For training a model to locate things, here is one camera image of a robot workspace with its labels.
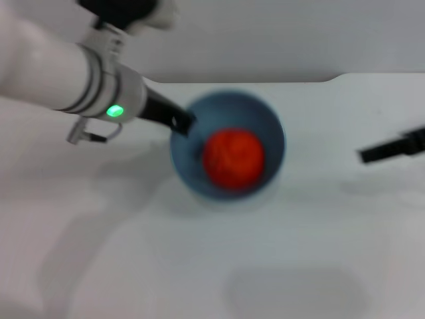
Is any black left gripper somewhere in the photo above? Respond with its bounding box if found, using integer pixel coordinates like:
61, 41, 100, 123
138, 84, 198, 138

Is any blue bowl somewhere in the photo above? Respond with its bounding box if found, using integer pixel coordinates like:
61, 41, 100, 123
169, 86, 287, 203

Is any orange fruit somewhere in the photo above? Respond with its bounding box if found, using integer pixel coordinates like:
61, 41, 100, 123
201, 128, 266, 191

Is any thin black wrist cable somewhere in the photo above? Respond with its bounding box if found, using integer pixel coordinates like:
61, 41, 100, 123
66, 118, 123, 146

